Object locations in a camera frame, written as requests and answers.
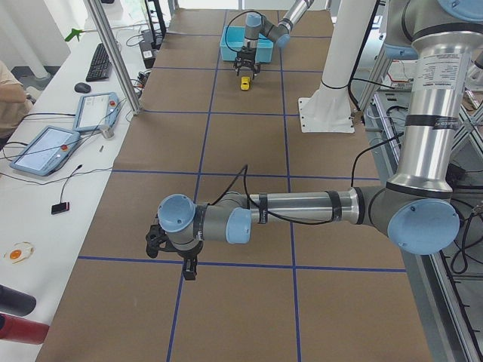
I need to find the teach pendant tablet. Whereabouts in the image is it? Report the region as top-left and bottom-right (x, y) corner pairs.
(10, 126), (81, 176)
(73, 92), (120, 132)

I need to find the aluminium frame rack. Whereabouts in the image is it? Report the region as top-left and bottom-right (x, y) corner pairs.
(361, 56), (483, 362)

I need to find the seated person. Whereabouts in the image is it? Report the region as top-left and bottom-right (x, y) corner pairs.
(0, 62), (32, 148)

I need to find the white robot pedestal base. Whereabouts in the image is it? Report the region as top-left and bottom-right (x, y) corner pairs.
(298, 0), (377, 133)

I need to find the small black device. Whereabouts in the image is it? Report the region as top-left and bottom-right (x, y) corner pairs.
(51, 202), (70, 215)

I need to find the near teach pendant tablet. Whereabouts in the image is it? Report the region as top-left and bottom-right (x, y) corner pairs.
(10, 126), (81, 176)

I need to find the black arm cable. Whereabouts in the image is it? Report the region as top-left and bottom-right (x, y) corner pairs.
(211, 164), (355, 226)
(225, 10), (265, 54)

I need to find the black cylinder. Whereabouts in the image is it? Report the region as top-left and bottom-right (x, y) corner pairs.
(0, 285), (36, 317)

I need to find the yellow beetle toy car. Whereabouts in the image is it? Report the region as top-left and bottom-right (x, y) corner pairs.
(240, 76), (251, 91)

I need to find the far teach pendant tablet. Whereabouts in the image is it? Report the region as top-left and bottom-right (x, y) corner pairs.
(73, 92), (120, 132)

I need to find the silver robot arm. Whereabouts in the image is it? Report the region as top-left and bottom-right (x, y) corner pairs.
(146, 1), (482, 280)
(233, 0), (313, 78)

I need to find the aluminium frame post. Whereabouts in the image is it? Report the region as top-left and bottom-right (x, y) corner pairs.
(85, 0), (141, 115)

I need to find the black keyboard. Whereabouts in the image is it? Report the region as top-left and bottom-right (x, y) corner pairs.
(85, 43), (111, 82)

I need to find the fried egg toy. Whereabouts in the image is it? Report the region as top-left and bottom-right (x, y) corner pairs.
(3, 242), (35, 264)

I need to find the light blue plastic bin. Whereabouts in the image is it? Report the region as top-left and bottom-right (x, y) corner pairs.
(219, 26), (275, 64)

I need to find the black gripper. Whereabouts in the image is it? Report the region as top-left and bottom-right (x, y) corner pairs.
(146, 224), (203, 281)
(233, 46), (261, 79)

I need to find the red cylinder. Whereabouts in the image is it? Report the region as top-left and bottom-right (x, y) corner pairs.
(1, 313), (50, 345)

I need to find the black computer mouse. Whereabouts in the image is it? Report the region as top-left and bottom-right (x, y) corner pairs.
(74, 82), (91, 94)

